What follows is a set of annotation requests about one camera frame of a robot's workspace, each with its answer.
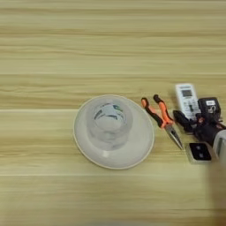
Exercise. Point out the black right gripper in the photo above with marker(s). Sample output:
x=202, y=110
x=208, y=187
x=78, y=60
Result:
x=206, y=132

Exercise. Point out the white remote control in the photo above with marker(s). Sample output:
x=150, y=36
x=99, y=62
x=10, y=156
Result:
x=186, y=101

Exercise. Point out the orange black needle-nose pliers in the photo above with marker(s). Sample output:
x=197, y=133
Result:
x=164, y=116

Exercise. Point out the translucent printed plastic cup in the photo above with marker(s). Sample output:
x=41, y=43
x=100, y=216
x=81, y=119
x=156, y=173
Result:
x=109, y=132

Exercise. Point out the black box white label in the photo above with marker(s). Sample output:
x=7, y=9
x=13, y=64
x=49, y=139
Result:
x=207, y=110

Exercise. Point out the black square white-framed device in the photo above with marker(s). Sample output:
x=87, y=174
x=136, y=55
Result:
x=200, y=152

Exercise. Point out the round white plate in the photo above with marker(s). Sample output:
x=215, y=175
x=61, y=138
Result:
x=141, y=138

